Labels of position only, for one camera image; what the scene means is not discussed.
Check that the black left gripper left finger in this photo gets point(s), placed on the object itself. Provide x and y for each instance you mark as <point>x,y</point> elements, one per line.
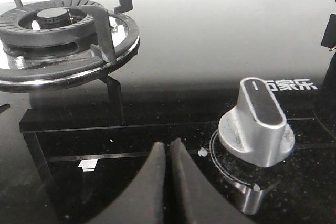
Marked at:
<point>142,200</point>

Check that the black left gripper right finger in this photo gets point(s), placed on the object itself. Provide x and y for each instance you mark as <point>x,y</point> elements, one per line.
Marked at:
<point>198,201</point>

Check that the black glass gas cooktop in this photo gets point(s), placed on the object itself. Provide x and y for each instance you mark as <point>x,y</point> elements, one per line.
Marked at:
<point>68,151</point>

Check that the silver left stove knob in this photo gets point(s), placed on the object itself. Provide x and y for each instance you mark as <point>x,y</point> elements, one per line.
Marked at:
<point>255,130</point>

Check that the left burner pan support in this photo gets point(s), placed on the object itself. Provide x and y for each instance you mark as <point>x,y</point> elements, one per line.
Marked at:
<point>118,41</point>

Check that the left black gas burner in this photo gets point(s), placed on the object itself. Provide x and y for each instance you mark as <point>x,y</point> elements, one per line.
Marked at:
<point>50,29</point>

